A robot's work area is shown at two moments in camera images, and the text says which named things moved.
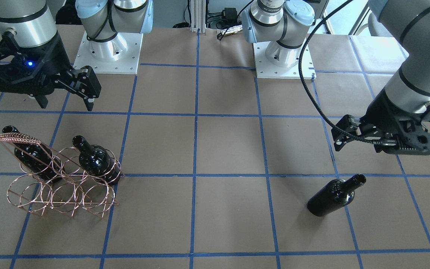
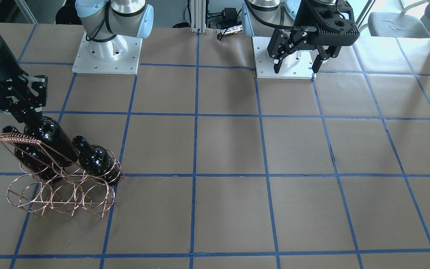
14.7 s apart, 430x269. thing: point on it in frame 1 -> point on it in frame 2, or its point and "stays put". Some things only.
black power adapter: (230, 14) stays put
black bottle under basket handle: (38, 158) stays put
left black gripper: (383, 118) -> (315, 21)
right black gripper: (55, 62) -> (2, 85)
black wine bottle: (334, 195) -> (49, 132)
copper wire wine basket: (74, 181) stays put
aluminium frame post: (198, 15) stays put
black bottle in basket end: (97, 161) stays put
